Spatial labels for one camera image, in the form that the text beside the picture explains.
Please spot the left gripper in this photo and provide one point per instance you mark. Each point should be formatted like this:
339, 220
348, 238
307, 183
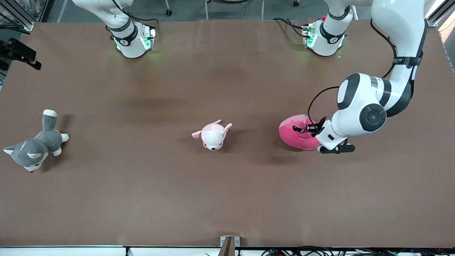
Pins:
314, 128

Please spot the pink round plush toy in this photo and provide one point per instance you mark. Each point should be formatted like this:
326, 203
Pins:
291, 138

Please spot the grey husky plush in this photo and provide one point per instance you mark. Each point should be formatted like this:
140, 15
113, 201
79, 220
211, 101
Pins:
42, 142

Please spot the pink white puppy plush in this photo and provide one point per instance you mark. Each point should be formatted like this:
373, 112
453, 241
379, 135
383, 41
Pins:
212, 137

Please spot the aluminium frame profile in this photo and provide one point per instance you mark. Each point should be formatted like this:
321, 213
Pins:
436, 19
21, 19

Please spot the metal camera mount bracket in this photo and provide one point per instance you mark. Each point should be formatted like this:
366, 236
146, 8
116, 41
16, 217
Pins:
229, 245

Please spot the white stool frame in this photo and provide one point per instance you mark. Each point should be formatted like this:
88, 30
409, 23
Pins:
263, 10

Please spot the white table edge rail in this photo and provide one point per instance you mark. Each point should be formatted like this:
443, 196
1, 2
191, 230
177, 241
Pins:
71, 251

